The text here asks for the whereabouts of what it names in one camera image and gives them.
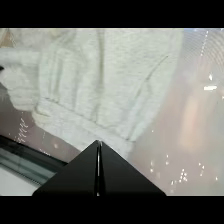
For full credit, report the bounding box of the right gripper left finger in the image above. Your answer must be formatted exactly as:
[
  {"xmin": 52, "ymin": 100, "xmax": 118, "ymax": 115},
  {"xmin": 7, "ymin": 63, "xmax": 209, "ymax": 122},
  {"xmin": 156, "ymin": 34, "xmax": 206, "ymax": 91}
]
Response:
[{"xmin": 32, "ymin": 140, "xmax": 100, "ymax": 197}]

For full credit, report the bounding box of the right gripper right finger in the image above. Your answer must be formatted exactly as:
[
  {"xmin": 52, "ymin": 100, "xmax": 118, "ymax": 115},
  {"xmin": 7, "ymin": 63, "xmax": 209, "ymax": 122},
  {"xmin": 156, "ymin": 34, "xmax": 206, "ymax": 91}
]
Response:
[{"xmin": 98, "ymin": 140, "xmax": 167, "ymax": 197}]

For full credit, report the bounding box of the white sweatshirt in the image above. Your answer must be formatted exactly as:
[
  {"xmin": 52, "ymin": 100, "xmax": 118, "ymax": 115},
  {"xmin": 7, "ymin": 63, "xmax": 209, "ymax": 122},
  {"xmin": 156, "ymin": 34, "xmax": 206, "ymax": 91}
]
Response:
[{"xmin": 0, "ymin": 28, "xmax": 185, "ymax": 160}]

